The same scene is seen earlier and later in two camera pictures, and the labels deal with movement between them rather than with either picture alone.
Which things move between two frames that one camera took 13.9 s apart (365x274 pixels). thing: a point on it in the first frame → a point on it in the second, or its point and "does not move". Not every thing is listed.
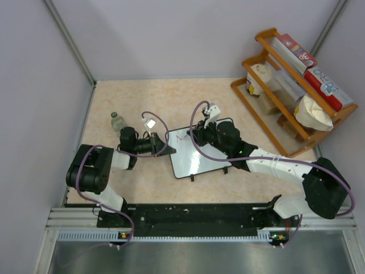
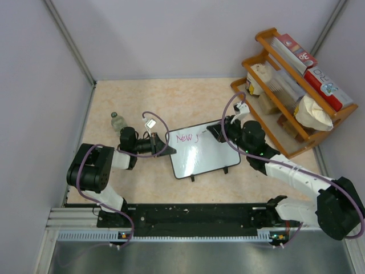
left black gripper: x=159 y=148 does not move
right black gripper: x=201 y=132 → x=217 y=131
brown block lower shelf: x=284 y=122 does not move
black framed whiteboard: x=186 y=161 does not move
